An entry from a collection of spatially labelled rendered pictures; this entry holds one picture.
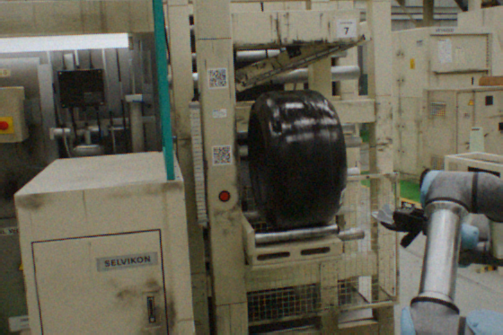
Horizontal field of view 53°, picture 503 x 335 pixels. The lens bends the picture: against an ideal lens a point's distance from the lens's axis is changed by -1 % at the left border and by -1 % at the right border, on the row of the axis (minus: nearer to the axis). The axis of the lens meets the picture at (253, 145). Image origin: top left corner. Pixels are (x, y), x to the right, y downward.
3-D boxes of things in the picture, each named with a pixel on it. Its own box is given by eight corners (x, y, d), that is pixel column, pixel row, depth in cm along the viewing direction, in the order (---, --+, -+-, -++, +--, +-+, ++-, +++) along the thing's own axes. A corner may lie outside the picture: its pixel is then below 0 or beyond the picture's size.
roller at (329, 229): (250, 230, 195) (250, 242, 196) (251, 234, 191) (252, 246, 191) (336, 221, 201) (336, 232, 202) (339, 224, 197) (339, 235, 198)
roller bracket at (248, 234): (248, 256, 188) (247, 231, 186) (232, 226, 226) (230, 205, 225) (257, 255, 188) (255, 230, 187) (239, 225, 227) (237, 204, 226)
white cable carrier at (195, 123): (198, 225, 195) (189, 101, 189) (197, 222, 200) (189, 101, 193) (209, 224, 196) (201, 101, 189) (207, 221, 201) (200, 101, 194)
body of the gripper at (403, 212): (400, 199, 178) (433, 207, 171) (400, 218, 182) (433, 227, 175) (391, 211, 173) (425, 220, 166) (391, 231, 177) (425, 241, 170)
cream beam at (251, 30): (226, 48, 213) (225, 12, 211) (218, 50, 237) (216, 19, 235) (362, 42, 224) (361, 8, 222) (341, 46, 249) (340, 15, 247)
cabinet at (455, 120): (455, 198, 581) (456, 89, 564) (421, 188, 635) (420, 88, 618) (513, 188, 614) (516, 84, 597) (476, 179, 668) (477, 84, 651)
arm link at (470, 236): (473, 256, 163) (472, 242, 158) (439, 246, 170) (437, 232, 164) (480, 237, 167) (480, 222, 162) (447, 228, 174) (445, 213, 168)
